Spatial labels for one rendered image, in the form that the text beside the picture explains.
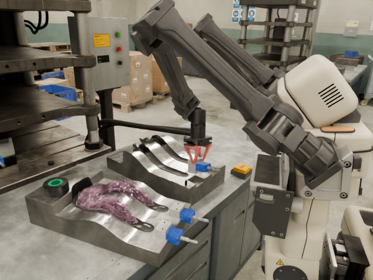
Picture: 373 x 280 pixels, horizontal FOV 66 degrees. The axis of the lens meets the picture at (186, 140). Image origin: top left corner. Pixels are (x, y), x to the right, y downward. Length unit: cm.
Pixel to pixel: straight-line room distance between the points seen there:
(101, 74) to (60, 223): 97
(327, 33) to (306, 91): 663
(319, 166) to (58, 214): 80
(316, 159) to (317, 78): 21
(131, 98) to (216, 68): 435
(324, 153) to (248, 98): 20
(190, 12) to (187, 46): 822
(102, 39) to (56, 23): 674
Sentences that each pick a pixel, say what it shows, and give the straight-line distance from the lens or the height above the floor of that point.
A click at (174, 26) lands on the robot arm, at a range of 65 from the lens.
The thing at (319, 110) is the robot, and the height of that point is 127.
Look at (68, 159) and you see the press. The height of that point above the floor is 79.
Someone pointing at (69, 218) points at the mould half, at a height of 87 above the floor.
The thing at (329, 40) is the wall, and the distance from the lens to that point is 737.
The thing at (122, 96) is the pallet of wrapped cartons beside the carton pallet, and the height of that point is 23.
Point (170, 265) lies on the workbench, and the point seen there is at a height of 60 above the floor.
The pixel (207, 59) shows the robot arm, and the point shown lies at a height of 139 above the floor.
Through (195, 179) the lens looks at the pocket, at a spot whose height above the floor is 87.
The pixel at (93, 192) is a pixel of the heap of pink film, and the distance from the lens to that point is 107.
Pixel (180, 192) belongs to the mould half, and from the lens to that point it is 112.
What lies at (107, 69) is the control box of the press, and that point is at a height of 119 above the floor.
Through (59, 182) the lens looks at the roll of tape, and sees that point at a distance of 110.
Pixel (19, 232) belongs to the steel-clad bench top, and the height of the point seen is 80.
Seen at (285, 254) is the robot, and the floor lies 81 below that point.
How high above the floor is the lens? 147
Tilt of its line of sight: 23 degrees down
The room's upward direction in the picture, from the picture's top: 2 degrees clockwise
